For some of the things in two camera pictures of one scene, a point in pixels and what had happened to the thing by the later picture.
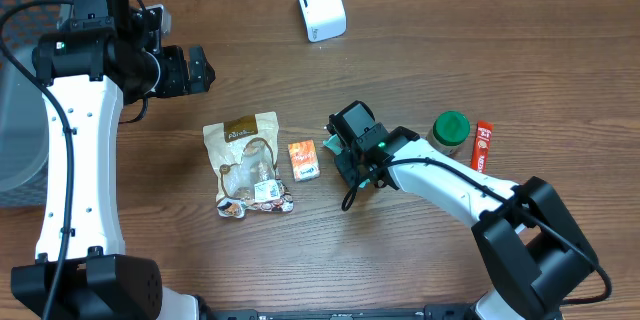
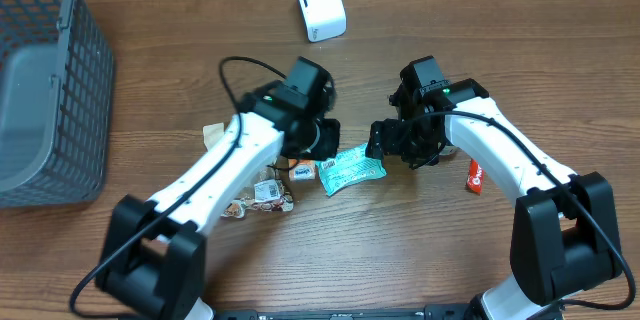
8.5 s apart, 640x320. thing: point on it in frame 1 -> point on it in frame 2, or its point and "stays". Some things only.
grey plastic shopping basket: (24, 124) stays
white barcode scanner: (321, 5) stays
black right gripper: (345, 164) -> (385, 141)
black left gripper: (176, 82) -> (327, 142)
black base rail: (429, 312) stays
